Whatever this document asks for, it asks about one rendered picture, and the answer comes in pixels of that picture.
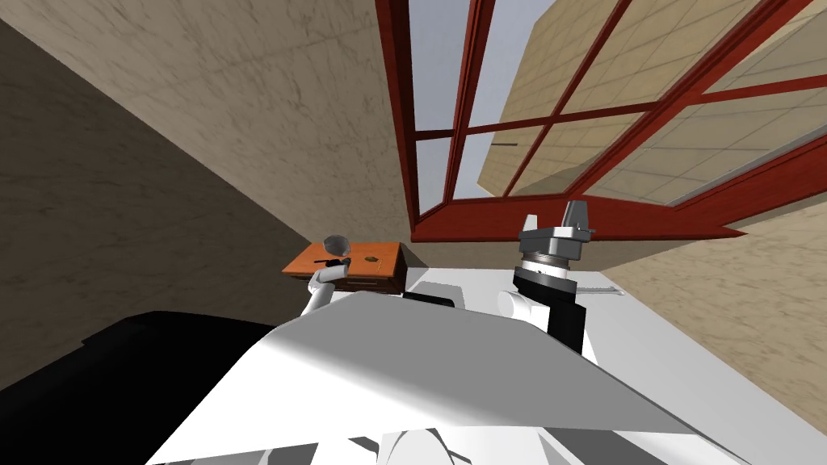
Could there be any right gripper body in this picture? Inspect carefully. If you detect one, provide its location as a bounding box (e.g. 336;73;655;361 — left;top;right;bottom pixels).
516;225;595;263

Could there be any red framed window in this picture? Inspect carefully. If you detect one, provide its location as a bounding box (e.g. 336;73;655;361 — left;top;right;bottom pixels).
374;0;827;244

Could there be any brown wooden nightstand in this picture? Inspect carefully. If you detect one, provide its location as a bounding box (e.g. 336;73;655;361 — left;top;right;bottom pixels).
282;241;409;298

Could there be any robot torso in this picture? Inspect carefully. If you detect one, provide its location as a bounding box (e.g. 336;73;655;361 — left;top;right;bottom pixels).
145;290;754;465

